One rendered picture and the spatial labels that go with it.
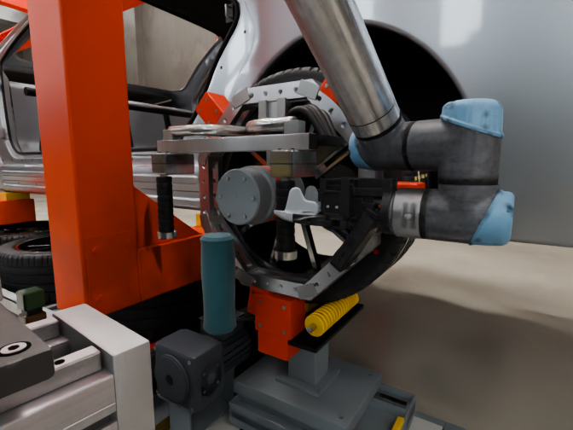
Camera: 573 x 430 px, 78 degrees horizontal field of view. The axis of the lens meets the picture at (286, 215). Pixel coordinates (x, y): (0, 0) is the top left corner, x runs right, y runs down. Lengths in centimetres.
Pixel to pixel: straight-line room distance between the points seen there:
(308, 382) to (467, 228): 85
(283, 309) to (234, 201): 33
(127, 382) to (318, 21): 43
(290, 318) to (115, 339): 66
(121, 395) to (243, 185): 54
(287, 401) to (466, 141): 91
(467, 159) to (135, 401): 45
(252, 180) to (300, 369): 68
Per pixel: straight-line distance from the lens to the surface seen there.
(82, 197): 101
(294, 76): 100
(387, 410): 131
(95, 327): 39
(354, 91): 51
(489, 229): 52
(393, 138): 56
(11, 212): 301
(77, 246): 104
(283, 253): 65
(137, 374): 35
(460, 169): 51
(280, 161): 64
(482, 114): 52
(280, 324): 99
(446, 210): 52
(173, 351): 112
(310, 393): 121
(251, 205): 78
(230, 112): 101
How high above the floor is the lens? 93
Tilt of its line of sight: 8 degrees down
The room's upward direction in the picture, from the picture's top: straight up
